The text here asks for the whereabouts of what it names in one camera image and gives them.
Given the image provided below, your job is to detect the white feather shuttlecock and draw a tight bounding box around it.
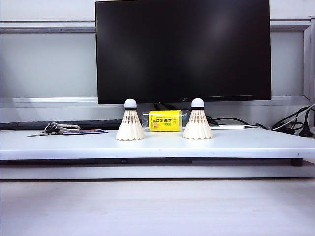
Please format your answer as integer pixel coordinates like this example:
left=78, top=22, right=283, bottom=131
left=182, top=98, right=214, bottom=140
left=115, top=98, right=146, bottom=141

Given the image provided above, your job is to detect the yellow label plastic bottle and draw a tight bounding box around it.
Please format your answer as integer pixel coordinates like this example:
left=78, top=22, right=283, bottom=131
left=141, top=110, right=191, bottom=132

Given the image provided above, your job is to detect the white desk riser board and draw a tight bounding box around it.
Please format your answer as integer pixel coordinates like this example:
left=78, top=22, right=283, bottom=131
left=0, top=127, right=315, bottom=160

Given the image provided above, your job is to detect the flat white device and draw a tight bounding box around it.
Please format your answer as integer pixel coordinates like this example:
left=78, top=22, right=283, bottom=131
left=210, top=124, right=247, bottom=130

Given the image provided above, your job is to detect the black computer monitor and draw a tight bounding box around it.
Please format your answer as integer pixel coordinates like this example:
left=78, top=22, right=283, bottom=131
left=94, top=0, right=272, bottom=111

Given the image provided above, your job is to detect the black bar under riser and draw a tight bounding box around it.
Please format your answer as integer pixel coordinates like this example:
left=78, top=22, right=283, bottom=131
left=0, top=158, right=193, bottom=165

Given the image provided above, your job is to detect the blue key tag card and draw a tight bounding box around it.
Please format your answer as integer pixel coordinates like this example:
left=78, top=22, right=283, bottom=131
left=61, top=129, right=108, bottom=135

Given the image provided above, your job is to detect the black keyboard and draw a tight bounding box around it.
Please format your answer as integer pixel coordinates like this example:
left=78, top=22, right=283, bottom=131
left=0, top=119, right=124, bottom=131

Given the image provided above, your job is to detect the metal key bunch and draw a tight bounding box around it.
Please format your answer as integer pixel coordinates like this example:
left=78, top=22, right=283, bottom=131
left=27, top=122, right=60, bottom=138

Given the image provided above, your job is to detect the black power plug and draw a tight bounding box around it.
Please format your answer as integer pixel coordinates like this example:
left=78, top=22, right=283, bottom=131
left=299, top=108, right=315, bottom=138

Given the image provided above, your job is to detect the beige braided key rope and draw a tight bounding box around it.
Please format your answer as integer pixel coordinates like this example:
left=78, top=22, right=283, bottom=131
left=55, top=123, right=81, bottom=131

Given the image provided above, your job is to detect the silver horizontal wall rail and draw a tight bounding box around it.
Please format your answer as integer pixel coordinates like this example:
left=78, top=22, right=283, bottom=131
left=0, top=96, right=311, bottom=109

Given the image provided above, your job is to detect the tangled black cable bundle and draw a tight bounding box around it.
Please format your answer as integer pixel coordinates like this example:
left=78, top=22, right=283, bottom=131
left=271, top=103, right=315, bottom=135

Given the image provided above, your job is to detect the grey horizontal wall rail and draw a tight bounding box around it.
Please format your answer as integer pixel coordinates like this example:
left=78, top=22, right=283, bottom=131
left=0, top=19, right=311, bottom=34

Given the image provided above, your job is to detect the aluminium frame post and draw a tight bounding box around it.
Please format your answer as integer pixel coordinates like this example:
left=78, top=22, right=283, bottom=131
left=303, top=16, right=315, bottom=100

